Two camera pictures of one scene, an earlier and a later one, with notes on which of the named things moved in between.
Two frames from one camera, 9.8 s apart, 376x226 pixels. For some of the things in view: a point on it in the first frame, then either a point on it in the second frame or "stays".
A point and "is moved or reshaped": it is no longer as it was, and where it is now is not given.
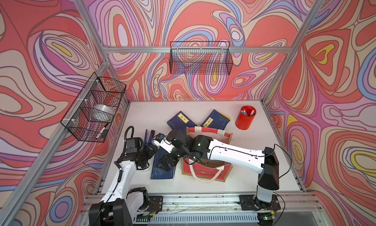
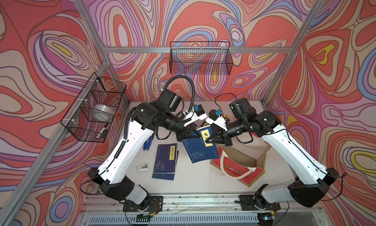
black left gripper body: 145,153 -> 182,132
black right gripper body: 176,154 -> 225,137
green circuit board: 143,217 stays
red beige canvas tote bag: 202,169 -> 245,160
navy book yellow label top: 158,173 is moved or reshaped
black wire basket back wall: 200,57 stays
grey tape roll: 102,112 stays
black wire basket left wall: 90,116 stays
